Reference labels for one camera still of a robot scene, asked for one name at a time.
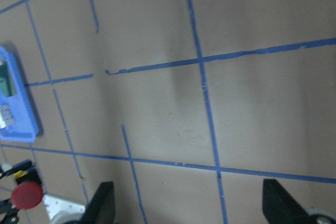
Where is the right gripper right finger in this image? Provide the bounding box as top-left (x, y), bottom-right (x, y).
top-left (262, 179), bottom-right (315, 224)

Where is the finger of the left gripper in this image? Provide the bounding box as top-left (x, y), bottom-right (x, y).
top-left (1, 159), bottom-right (32, 178)
top-left (1, 199), bottom-right (20, 224)

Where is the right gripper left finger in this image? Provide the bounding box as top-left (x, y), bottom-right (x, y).
top-left (80, 182), bottom-right (116, 224)

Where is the red emergency push button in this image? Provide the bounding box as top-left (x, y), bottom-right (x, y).
top-left (10, 168), bottom-right (44, 210)

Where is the blue plastic tray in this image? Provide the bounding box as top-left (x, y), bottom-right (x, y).
top-left (1, 46), bottom-right (39, 143)

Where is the white circuit breaker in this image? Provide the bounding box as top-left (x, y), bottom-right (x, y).
top-left (0, 104), bottom-right (15, 129)

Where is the green terminal block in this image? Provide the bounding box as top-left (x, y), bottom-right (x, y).
top-left (1, 59), bottom-right (16, 97)

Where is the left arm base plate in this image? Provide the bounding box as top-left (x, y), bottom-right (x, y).
top-left (43, 194), bottom-right (86, 223)

